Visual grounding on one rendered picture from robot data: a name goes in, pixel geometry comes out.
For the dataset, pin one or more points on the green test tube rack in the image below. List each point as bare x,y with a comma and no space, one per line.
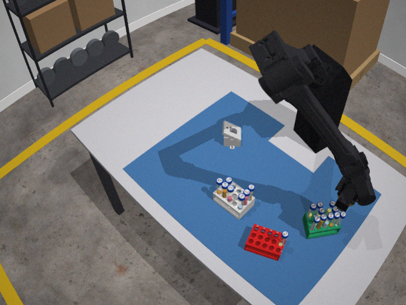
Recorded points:
318,232

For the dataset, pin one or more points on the red tube rack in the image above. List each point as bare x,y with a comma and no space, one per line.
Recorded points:
257,239

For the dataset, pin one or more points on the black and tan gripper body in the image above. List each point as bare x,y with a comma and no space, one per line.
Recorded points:
338,187

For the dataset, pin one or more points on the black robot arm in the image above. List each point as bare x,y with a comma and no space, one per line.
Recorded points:
287,71

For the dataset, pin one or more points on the test tube with blue cap and pink liquid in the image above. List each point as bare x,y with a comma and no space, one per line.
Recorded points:
230,190

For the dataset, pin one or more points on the white tube rack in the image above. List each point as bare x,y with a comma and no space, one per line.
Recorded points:
232,207

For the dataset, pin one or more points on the blue bench mat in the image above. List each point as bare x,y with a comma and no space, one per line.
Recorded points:
180,173

